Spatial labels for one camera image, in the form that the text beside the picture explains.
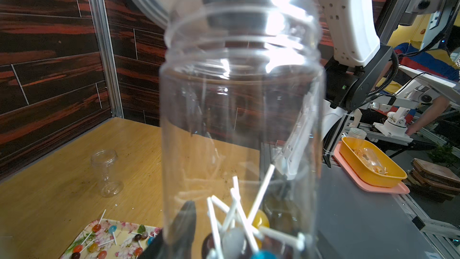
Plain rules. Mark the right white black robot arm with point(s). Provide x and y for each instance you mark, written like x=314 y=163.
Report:
x=357 y=54

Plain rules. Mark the yellow plastic tub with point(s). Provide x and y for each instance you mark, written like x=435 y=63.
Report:
x=371 y=164

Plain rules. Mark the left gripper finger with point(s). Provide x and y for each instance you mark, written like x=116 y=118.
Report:
x=176 y=242

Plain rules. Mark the clear plastic candy jar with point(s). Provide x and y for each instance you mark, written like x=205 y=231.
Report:
x=107 y=171

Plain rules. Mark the jar with white lid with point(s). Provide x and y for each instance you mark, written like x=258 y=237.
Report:
x=232 y=86

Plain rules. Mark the floral pattern tray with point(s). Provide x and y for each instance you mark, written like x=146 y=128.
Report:
x=111 y=239

